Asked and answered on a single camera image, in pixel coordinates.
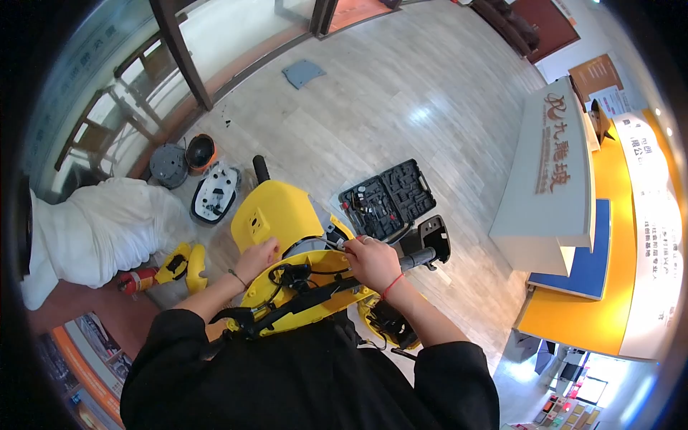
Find yellow scooter part with black inset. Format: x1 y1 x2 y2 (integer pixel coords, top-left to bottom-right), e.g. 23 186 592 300
155 242 192 285

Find open black tool case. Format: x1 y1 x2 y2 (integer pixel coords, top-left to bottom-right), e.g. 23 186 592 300
338 158 438 243

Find wooden chairs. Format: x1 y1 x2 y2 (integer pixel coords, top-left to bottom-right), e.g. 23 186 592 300
53 32 181 178

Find person's body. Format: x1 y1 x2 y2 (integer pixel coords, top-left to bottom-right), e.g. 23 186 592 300
119 309 501 430

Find yellow and blue counter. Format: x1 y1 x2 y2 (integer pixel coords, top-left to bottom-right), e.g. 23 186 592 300
515 109 684 362

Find yellow scooter front panel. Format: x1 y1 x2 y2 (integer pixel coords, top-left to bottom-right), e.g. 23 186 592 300
231 180 357 257

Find grey handlebar grip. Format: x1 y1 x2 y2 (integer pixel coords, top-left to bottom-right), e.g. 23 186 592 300
398 247 438 273

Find black plastic scooter cover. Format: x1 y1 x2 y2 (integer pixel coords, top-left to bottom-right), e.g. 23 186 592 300
417 215 452 264

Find person's right hand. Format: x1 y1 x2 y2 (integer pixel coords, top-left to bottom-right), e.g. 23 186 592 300
343 235 403 294

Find white reception desk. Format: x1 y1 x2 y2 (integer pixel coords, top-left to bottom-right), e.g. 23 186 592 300
487 75 598 278

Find dark sofa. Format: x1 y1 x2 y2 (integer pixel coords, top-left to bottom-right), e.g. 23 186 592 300
470 0 541 58

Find orange display board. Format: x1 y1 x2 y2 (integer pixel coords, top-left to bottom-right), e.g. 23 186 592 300
37 312 133 430

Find display shelf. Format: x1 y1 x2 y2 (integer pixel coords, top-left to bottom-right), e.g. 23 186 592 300
500 344 611 430

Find orange and black helmet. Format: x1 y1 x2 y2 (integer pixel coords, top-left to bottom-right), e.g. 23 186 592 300
185 133 217 173

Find silver screwdriver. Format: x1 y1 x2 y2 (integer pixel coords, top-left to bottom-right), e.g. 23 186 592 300
321 236 357 253

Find curved yellow scooter part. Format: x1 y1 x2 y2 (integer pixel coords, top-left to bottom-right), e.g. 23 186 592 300
186 243 209 295

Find person's left hand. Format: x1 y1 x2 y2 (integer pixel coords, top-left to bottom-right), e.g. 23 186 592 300
234 238 281 286

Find yellow scooter body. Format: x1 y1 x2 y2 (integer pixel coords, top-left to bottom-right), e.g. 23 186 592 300
226 250 378 339

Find white cloth covered heap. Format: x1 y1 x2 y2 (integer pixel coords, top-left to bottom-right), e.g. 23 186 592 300
20 177 197 312

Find grey floor mat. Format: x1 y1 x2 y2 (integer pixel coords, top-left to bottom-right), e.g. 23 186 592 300
282 59 328 90

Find grey round scooter part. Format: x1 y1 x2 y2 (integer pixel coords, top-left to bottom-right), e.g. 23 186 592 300
149 143 189 189

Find white and black scooter panel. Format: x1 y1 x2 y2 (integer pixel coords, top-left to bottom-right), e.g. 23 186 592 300
190 163 242 226

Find red string bracelet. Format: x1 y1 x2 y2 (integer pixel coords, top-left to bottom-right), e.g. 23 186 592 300
381 272 405 301

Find red fire extinguisher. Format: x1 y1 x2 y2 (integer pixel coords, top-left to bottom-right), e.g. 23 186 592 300
116 267 160 296

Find black scooter frame bar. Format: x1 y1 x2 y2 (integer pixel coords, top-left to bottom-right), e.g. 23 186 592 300
210 275 367 340

